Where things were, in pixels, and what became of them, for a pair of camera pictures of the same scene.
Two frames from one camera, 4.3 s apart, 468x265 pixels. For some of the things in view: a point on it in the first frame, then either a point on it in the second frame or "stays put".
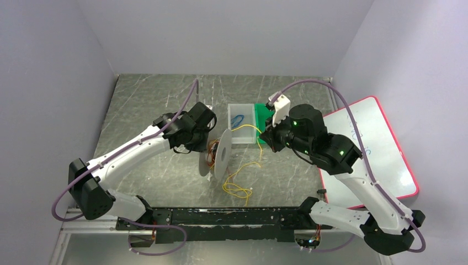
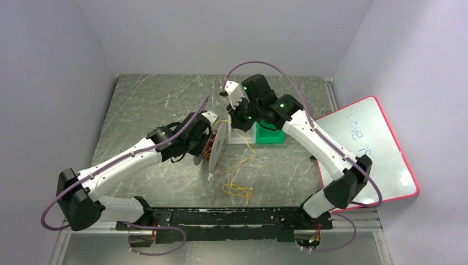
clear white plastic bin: [242, 122] stays put
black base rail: [192, 225] stays put
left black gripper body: [201, 145] stays put
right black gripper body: [269, 134] → [240, 122]
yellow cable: [248, 163] → [231, 189]
